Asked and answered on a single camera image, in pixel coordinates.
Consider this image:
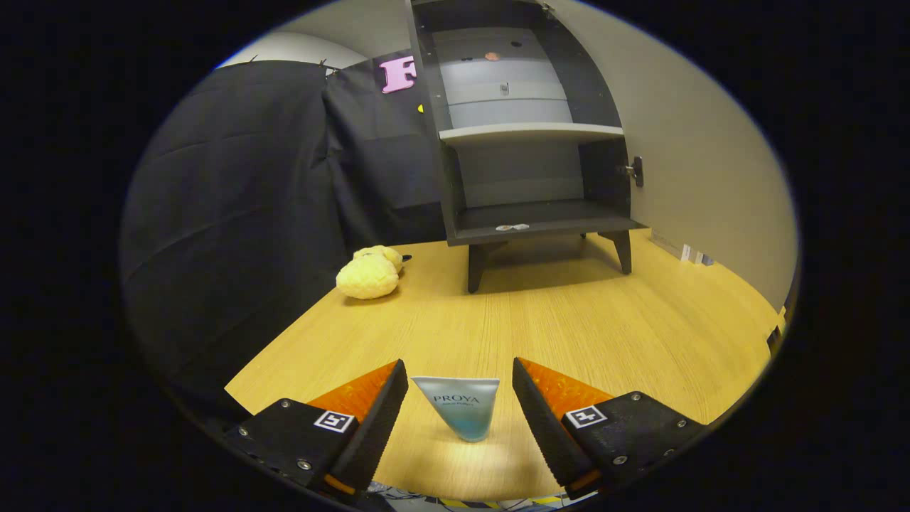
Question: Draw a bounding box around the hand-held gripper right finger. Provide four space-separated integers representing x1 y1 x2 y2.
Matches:
512 357 709 500

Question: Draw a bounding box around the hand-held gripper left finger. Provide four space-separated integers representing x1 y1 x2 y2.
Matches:
226 358 410 507

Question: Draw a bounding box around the blue white cosmetic tube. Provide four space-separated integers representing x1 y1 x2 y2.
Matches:
411 375 501 443

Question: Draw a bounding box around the beige cabinet door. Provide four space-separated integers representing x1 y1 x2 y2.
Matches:
544 0 798 310

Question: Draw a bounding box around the yellow plush toy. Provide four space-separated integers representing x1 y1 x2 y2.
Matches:
336 245 412 300

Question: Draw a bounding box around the black backdrop cloth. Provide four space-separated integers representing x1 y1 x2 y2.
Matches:
119 48 456 420

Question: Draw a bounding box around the white cabinet shelf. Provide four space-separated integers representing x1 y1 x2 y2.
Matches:
439 123 625 148

